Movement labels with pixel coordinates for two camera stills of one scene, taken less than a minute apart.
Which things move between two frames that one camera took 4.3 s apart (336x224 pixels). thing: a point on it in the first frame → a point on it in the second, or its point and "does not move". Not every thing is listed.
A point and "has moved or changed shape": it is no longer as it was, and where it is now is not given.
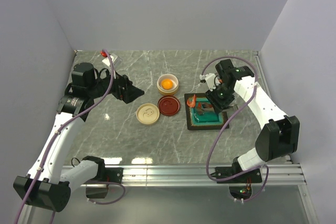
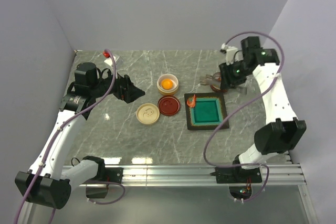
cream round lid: [147, 114] does not move
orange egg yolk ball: [167, 84] does not move
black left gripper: [127, 95] does not move
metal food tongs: [226, 109] has moved or changed shape
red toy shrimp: [191, 104] does not move
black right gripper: [217, 103] → [227, 80]
